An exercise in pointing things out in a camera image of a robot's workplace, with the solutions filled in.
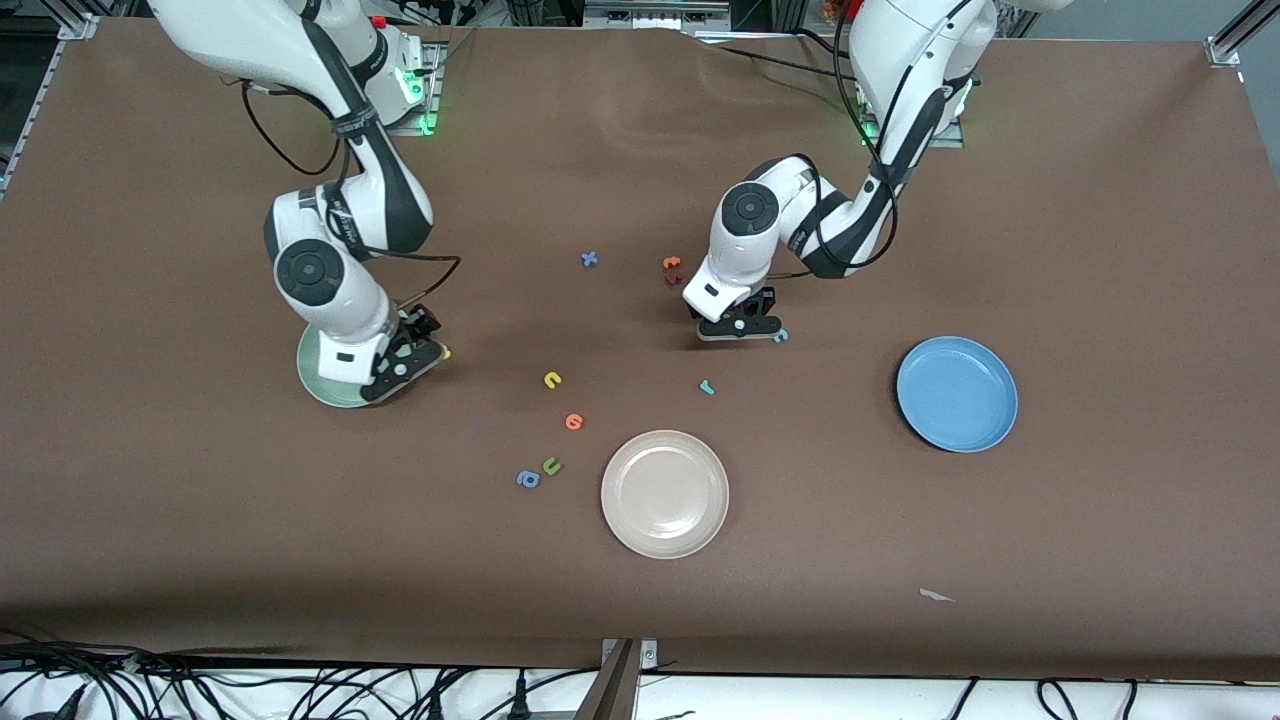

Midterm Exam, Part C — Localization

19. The aluminium frame beam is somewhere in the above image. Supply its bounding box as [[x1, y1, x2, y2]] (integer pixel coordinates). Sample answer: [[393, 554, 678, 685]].
[[573, 640, 641, 720]]

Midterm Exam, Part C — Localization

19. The green plate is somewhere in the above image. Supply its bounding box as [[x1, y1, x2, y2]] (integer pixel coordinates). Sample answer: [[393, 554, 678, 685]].
[[297, 325, 376, 409]]

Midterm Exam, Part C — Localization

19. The beige plate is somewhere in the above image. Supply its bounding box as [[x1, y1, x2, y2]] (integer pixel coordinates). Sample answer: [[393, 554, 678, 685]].
[[601, 430, 730, 560]]

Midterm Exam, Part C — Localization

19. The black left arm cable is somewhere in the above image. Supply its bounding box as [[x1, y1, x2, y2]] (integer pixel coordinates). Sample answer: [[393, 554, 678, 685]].
[[770, 0, 986, 281]]

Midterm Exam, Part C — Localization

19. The grey power strip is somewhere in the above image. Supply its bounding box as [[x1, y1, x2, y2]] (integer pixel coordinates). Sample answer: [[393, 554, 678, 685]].
[[583, 0, 733, 31]]

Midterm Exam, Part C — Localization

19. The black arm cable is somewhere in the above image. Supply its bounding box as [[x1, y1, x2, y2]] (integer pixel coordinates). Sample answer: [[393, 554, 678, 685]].
[[770, 0, 986, 281], [240, 80, 462, 321]]

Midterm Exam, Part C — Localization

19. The blue plate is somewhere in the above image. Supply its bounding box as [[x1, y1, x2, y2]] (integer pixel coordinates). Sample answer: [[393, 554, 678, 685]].
[[896, 336, 1019, 454]]

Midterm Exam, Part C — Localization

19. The metal frame bracket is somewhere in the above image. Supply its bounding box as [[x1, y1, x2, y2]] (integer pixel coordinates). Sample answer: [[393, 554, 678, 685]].
[[603, 638, 659, 671]]

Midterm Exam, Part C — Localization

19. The brown table cover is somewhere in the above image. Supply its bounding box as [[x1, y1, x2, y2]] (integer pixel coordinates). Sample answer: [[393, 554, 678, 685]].
[[0, 20, 1280, 683]]

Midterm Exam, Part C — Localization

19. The aluminium side rail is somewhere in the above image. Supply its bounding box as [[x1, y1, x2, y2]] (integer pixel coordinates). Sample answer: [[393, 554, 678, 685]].
[[0, 35, 76, 196]]

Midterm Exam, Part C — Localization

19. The aluminium corner profile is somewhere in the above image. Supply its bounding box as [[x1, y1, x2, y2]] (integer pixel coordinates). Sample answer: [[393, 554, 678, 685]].
[[1205, 0, 1280, 69]]

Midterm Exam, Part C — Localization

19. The black cable on table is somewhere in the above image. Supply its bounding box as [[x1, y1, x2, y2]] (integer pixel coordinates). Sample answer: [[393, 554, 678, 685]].
[[712, 44, 853, 81], [790, 28, 851, 59]]

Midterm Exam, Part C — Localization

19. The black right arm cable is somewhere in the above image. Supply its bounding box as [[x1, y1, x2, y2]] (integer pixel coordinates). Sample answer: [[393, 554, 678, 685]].
[[240, 80, 462, 321]]

